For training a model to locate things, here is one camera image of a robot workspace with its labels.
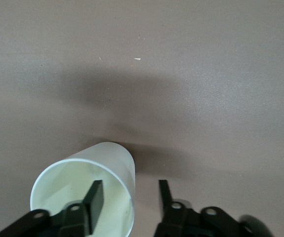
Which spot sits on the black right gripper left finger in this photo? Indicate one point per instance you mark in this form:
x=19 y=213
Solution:
x=96 y=202

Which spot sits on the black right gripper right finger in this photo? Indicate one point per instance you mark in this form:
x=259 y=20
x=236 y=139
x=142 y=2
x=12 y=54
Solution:
x=178 y=222

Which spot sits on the white plastic cup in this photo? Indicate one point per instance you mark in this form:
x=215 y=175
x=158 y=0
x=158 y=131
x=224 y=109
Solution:
x=112 y=158

